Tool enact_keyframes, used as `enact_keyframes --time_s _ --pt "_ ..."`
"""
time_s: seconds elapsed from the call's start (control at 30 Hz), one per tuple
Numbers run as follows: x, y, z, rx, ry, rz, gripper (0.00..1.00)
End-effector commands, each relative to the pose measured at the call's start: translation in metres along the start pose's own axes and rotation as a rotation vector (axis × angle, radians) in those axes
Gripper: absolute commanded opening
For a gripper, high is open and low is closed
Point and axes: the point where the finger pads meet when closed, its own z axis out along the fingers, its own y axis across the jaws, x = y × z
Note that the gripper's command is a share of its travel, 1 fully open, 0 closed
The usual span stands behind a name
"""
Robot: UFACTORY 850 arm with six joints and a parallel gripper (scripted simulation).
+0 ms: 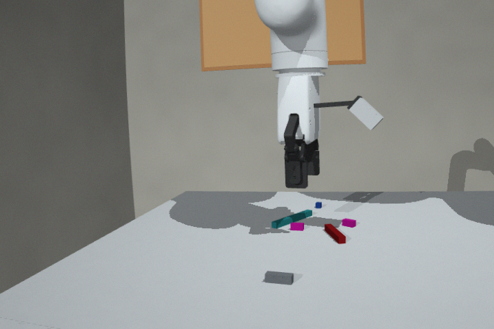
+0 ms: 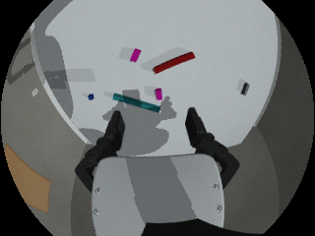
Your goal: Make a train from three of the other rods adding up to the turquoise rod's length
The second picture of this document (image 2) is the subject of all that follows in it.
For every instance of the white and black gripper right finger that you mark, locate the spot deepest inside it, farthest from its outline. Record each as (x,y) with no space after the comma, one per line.
(205,143)

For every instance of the small magenta block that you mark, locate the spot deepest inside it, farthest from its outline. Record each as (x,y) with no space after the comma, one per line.
(135,54)
(159,95)

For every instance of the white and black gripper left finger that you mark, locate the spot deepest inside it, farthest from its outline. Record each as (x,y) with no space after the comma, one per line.
(106,146)

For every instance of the turquoise rod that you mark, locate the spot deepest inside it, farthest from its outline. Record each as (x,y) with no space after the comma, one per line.
(136,102)

